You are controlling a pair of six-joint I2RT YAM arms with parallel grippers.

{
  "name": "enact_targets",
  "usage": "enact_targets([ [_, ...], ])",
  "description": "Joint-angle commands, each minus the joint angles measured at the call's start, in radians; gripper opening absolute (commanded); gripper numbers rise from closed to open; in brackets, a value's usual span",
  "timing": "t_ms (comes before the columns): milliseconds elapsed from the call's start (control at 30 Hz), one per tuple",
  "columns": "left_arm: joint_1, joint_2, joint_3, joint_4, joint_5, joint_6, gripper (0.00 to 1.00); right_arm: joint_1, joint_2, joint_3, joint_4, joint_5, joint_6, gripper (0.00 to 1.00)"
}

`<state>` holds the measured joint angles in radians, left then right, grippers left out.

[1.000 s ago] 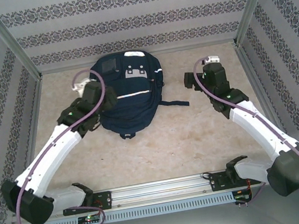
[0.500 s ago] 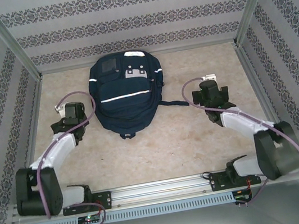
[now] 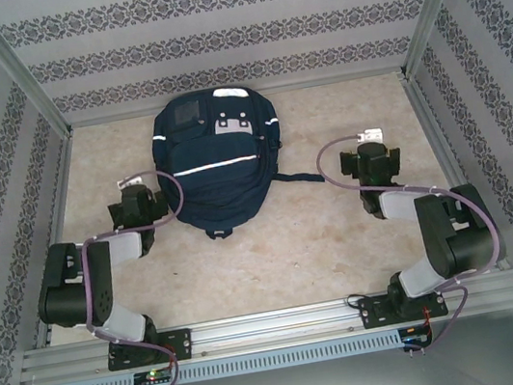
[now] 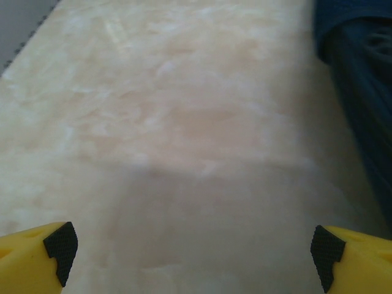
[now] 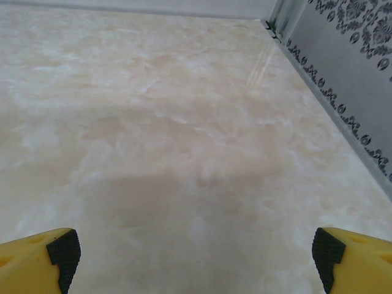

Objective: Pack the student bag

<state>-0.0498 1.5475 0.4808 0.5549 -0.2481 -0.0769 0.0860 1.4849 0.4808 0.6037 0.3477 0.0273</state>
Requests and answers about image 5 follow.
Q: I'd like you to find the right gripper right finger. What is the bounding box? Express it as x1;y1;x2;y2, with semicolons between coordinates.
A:
311;226;392;294

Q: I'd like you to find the aluminium frame post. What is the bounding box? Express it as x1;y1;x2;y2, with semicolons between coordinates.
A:
265;0;306;40

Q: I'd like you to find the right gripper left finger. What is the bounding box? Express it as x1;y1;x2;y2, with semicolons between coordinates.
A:
0;227;82;294

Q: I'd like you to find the aluminium frame rail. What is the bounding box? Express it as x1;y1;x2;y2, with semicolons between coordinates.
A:
0;2;269;23

